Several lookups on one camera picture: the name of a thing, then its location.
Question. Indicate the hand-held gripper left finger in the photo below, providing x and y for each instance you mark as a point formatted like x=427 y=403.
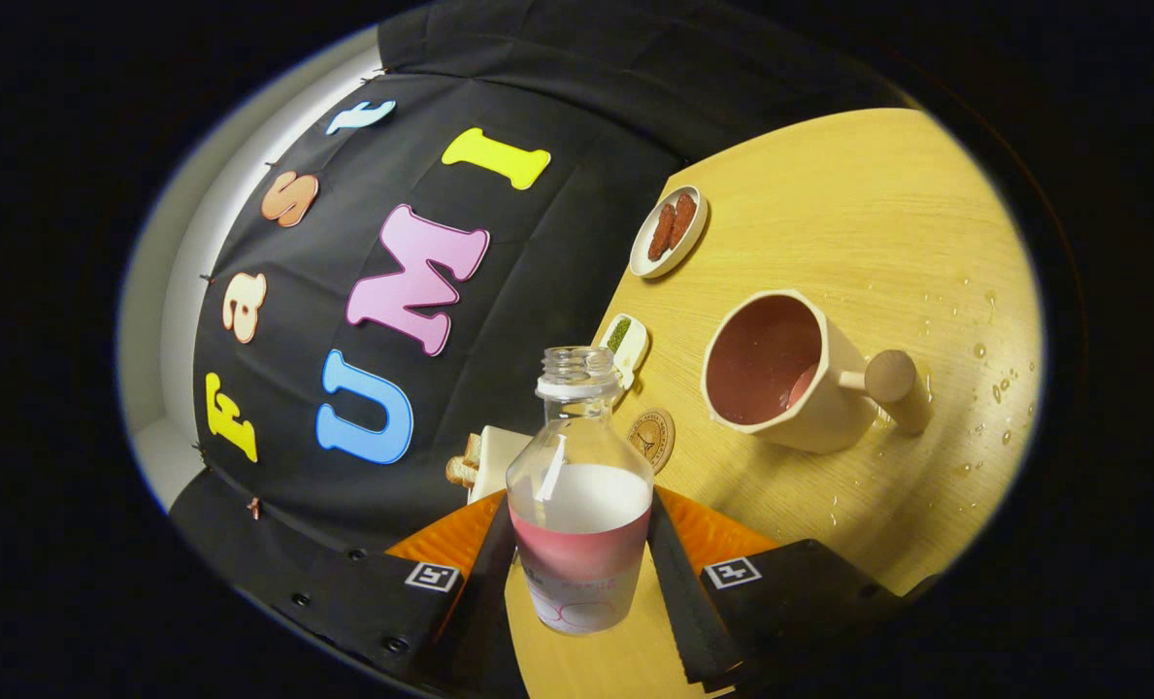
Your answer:
x=484 y=621

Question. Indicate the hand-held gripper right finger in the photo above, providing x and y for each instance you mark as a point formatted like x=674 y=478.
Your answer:
x=678 y=602

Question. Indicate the clear juice bottle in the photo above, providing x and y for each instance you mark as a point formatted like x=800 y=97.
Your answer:
x=581 y=505

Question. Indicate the round cork coaster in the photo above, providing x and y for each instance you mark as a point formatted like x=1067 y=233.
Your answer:
x=652 y=442

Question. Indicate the toast slice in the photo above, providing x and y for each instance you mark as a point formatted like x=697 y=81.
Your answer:
x=460 y=473
x=473 y=449

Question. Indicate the white toaster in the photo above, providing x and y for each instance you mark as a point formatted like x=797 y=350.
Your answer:
x=494 y=461

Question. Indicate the white divided seed dish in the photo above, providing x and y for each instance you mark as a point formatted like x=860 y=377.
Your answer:
x=630 y=345

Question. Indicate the black backdrop cloth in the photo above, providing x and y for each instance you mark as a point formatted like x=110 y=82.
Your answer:
x=538 y=272

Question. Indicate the white round plate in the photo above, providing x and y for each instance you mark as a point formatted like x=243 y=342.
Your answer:
x=695 y=238

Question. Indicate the red sausage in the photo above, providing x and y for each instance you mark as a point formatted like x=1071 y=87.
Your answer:
x=682 y=219
x=661 y=233

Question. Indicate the wooden table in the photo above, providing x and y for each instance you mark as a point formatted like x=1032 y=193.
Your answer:
x=829 y=214

